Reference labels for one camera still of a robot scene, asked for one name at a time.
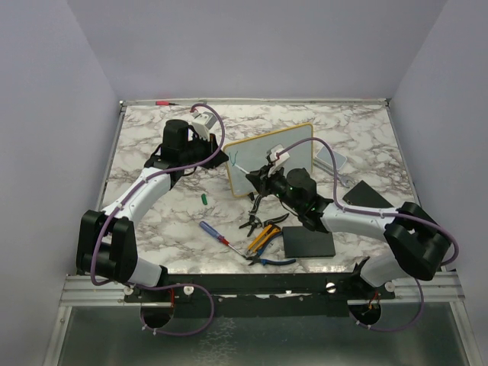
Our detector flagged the yellow black utility knife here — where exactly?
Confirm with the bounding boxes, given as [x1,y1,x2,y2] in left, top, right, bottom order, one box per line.
[247,224,281,255]

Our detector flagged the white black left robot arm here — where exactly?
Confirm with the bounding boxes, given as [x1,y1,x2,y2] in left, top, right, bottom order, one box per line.
[76,112,228,301]

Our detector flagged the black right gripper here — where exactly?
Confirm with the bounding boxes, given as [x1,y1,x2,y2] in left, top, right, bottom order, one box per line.
[247,162,303,213]

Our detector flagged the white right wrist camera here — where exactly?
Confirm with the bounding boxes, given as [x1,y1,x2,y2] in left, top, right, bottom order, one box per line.
[266,144,290,177]

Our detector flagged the black rectangular pad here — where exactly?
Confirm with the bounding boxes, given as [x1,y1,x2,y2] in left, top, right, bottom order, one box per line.
[282,226,336,258]

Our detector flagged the red marker at rail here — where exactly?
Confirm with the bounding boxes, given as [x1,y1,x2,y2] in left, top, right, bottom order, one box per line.
[155,101,178,106]

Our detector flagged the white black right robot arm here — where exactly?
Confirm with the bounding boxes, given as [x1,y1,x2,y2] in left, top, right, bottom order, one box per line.
[246,165,451,298]

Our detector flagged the blue handled pliers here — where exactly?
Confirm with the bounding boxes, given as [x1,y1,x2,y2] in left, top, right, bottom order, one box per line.
[246,233,297,266]

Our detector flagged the silver open-end wrench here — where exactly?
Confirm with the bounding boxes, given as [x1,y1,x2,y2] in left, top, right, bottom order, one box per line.
[337,174,354,188]

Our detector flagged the white square box device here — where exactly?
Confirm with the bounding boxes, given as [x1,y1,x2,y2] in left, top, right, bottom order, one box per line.
[313,147,348,174]

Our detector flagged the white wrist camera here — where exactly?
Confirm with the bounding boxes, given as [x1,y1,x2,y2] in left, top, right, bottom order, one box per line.
[266,144,290,177]
[191,111,217,140]

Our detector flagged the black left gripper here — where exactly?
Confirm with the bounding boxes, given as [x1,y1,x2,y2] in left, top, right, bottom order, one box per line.
[181,130,229,169]

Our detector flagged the black cutting pliers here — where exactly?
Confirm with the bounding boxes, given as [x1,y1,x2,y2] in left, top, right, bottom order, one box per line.
[239,213,289,237]

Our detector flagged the green whiteboard marker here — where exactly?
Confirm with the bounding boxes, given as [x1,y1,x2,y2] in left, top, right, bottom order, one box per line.
[231,164,249,175]

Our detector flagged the black square pad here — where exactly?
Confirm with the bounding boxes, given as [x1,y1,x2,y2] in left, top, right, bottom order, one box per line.
[342,181,393,208]

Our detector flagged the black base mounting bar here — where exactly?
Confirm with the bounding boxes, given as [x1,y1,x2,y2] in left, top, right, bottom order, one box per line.
[124,272,397,319]

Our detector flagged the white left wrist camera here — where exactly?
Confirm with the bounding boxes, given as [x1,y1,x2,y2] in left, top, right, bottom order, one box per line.
[191,111,217,140]

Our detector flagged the blue red screwdriver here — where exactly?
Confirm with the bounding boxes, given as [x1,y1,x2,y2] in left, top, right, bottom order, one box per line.
[199,221,244,257]

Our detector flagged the yellow framed whiteboard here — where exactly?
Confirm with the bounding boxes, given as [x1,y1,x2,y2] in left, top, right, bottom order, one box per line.
[223,123,313,197]

